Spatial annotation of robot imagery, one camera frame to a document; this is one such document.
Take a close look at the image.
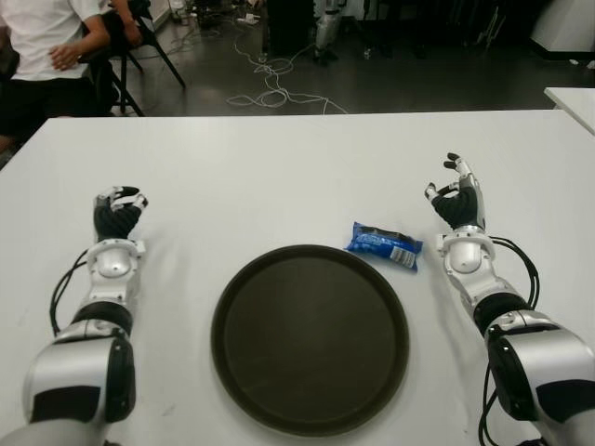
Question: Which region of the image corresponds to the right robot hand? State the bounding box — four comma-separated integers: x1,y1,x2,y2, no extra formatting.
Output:
421,151,487,231

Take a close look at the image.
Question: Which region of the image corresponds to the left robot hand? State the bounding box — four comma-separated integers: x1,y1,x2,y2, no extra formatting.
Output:
94,184,150,243

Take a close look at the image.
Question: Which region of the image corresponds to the blue Oreo cookie pack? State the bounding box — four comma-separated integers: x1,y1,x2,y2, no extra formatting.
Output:
344,221,425,273

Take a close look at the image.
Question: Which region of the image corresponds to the black chair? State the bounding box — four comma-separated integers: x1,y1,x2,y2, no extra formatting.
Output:
76,0,187,117

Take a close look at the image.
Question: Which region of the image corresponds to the white side table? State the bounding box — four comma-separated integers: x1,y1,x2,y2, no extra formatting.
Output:
543,85,595,140

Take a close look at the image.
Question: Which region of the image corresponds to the folded metal stand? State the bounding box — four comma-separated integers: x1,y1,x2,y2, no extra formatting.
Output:
476,4,508,47

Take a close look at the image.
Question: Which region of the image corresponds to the seated person in white shirt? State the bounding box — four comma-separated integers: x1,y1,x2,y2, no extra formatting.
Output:
0,0,143,151

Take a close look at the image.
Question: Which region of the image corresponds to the round dark brown tray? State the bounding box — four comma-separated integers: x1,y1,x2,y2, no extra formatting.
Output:
210,243,411,438

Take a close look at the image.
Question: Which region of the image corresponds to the white cabinet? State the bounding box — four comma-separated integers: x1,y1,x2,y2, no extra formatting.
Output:
529,0,595,61

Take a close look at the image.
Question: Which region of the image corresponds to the black cabinet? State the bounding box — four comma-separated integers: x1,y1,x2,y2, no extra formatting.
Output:
267,0,320,57

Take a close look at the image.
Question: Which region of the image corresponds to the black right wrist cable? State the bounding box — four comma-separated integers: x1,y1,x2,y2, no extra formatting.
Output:
490,235,543,310

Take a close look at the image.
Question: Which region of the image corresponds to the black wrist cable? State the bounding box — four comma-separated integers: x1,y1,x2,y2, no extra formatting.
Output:
490,235,543,310
48,248,92,336

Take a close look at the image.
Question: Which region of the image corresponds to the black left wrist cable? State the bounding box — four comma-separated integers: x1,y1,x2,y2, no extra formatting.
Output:
48,248,92,336

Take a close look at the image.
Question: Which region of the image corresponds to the black right elbow cable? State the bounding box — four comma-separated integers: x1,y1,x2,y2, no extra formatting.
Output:
474,357,497,442

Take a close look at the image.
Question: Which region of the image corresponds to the white floor cable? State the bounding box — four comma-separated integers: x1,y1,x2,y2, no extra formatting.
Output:
226,27,350,115

